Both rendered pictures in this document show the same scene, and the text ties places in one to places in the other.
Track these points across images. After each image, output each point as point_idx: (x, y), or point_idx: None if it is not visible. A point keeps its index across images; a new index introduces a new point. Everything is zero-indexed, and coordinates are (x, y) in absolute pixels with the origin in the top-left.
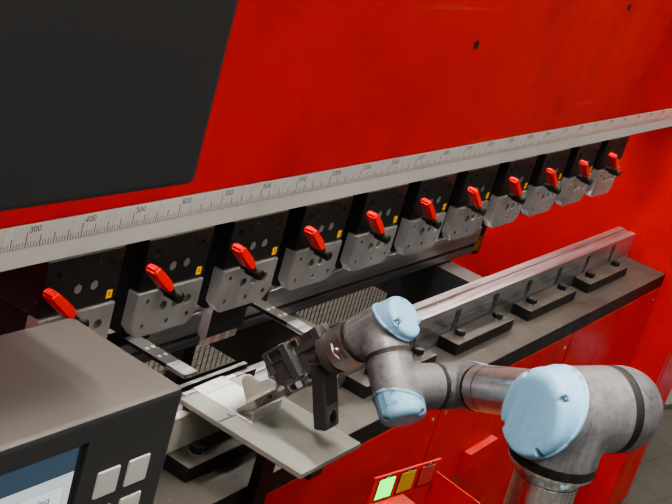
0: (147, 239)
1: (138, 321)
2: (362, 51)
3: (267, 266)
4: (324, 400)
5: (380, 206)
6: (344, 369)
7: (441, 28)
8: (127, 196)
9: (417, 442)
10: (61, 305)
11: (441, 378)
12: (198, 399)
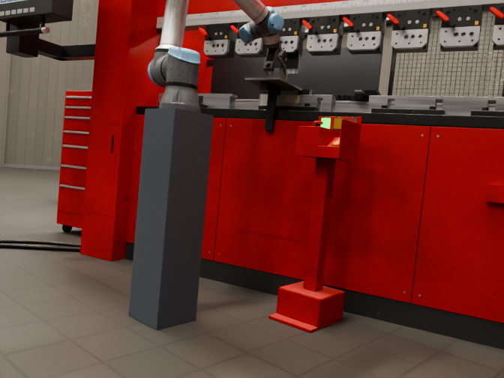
0: (237, 22)
1: (237, 47)
2: None
3: (292, 38)
4: (265, 58)
5: (361, 20)
6: (265, 43)
7: None
8: (227, 7)
9: (410, 145)
10: (200, 30)
11: None
12: None
